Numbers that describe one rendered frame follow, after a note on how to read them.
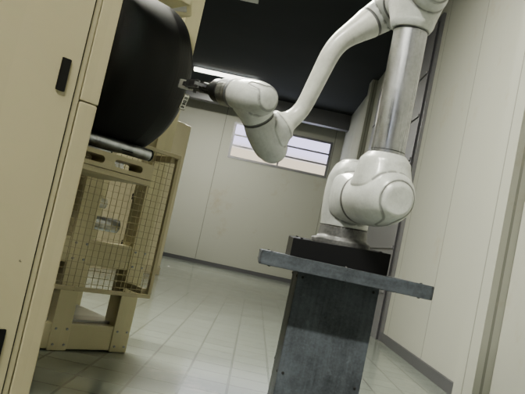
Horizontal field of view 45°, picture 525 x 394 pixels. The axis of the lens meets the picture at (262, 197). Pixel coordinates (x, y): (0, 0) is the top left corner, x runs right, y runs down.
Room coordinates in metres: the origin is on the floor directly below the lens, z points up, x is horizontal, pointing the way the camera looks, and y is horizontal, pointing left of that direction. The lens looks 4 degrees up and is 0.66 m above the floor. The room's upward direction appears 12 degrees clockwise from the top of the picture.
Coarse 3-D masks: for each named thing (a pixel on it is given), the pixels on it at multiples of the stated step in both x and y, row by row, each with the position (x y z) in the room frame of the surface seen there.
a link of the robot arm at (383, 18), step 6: (378, 0) 1.90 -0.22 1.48; (366, 6) 1.93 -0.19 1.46; (372, 6) 1.91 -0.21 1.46; (378, 6) 1.90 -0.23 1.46; (384, 6) 1.88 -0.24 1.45; (378, 12) 1.91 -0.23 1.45; (384, 12) 1.89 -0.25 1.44; (378, 18) 1.91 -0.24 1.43; (384, 18) 1.91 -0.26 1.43; (384, 24) 1.92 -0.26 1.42; (390, 24) 1.92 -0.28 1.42; (384, 30) 1.95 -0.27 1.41
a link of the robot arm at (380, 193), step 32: (384, 0) 1.87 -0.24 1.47; (416, 0) 1.73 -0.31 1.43; (416, 32) 1.77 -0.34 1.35; (416, 64) 1.78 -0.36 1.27; (384, 96) 1.80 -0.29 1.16; (384, 128) 1.79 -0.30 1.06; (384, 160) 1.75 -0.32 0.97; (352, 192) 1.82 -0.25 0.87; (384, 192) 1.71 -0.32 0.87; (384, 224) 1.79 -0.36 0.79
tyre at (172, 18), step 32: (128, 0) 2.12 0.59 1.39; (128, 32) 2.06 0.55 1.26; (160, 32) 2.13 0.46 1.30; (128, 64) 2.06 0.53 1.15; (160, 64) 2.12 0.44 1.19; (192, 64) 2.28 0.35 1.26; (128, 96) 2.09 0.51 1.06; (160, 96) 2.16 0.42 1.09; (96, 128) 2.17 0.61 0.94; (128, 128) 2.20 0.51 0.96; (160, 128) 2.25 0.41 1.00
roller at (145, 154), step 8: (96, 136) 2.15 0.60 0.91; (104, 136) 2.18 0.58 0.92; (96, 144) 2.16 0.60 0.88; (104, 144) 2.18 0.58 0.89; (112, 144) 2.20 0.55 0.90; (120, 144) 2.22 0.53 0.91; (128, 144) 2.25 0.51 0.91; (120, 152) 2.25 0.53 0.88; (128, 152) 2.26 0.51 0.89; (136, 152) 2.27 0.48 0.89; (144, 152) 2.30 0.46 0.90; (152, 152) 2.33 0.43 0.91
